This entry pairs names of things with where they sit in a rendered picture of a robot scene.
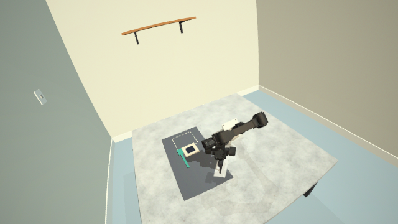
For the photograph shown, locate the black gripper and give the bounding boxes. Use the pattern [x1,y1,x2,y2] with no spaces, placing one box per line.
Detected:
[205,146,236,156]

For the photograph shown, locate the dark grey rectangular mat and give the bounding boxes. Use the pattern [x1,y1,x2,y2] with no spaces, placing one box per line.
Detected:
[162,127,234,201]

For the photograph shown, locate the cream square tile with dark square centre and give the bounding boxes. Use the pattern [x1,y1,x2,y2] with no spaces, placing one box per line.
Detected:
[182,142,200,157]

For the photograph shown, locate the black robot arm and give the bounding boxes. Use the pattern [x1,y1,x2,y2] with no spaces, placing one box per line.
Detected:
[201,112,268,161]

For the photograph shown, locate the teal small trowel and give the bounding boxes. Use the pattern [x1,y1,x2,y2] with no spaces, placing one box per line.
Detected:
[177,149,190,168]

